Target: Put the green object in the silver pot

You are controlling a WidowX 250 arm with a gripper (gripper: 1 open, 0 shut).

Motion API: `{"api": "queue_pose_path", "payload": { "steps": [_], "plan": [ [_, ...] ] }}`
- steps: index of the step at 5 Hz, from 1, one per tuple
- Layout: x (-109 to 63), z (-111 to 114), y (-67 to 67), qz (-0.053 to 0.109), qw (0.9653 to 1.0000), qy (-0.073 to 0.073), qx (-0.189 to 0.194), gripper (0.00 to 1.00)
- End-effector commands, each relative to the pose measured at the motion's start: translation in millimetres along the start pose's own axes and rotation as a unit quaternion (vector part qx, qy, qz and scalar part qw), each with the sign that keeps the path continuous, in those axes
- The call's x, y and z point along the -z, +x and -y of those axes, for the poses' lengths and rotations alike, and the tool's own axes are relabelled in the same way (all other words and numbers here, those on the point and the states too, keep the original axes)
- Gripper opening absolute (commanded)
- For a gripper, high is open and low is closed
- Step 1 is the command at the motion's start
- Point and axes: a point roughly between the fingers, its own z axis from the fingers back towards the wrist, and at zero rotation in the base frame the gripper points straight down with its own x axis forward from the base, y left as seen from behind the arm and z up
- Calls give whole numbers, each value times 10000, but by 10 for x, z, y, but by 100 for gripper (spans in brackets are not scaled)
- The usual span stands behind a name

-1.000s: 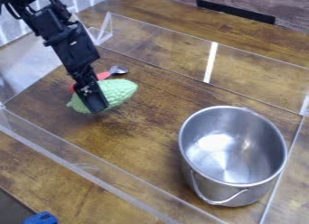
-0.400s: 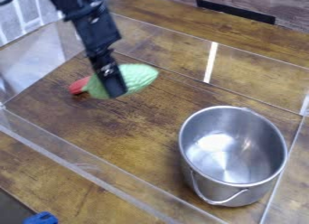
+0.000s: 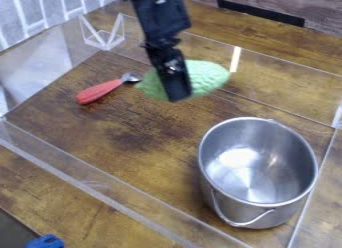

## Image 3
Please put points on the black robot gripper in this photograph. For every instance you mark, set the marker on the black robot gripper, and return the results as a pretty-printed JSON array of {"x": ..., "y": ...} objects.
[{"x": 163, "y": 18}]

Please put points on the silver metal pot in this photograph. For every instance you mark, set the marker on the silver metal pot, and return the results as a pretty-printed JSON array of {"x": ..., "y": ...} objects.
[{"x": 258, "y": 171}]

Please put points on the clear acrylic triangle bracket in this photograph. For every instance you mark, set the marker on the clear acrylic triangle bracket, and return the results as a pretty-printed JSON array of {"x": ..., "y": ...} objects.
[{"x": 102, "y": 39}]

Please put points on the clear acrylic enclosure wall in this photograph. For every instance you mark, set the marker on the clear acrylic enclosure wall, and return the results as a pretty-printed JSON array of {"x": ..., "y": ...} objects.
[{"x": 103, "y": 174}]

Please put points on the blue object at corner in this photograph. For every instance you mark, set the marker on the blue object at corner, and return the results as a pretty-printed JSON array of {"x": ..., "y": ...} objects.
[{"x": 47, "y": 241}]

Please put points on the red handled metal spoon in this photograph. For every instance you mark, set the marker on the red handled metal spoon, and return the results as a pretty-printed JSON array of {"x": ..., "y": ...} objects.
[{"x": 95, "y": 92}]

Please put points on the green bumpy gourd toy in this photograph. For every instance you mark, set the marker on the green bumpy gourd toy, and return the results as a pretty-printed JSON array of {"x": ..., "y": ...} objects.
[{"x": 207, "y": 76}]

